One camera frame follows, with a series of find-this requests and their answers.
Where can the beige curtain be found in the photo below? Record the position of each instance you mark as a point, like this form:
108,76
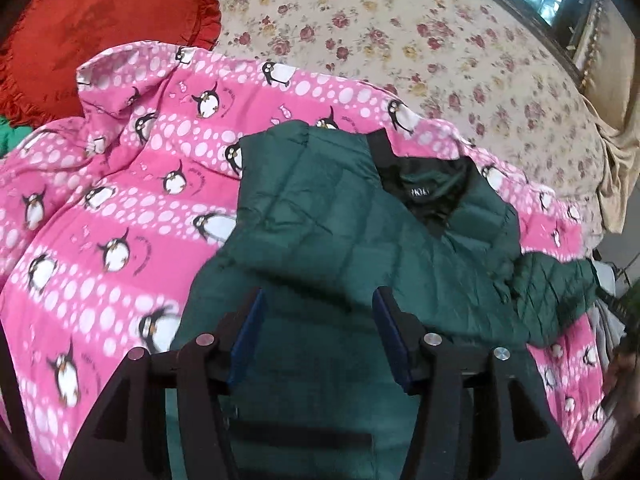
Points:
607,58

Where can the dark green quilted jacket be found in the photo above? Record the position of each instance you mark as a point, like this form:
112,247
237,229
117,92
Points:
324,219

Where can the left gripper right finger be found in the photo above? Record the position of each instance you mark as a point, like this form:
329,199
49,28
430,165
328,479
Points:
483,413

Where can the pink penguin blanket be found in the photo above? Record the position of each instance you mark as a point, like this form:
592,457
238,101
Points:
106,218

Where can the grey garment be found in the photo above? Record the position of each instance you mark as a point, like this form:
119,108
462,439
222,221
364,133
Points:
607,329

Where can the red heart-shaped ruffled pillow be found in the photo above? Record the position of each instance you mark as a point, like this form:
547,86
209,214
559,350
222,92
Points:
52,38

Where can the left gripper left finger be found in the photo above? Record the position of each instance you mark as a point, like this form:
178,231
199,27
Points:
125,435

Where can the green knitted garment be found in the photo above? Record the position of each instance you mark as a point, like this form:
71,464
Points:
11,136

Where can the floral bed sheet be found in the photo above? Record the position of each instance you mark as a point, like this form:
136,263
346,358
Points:
466,61

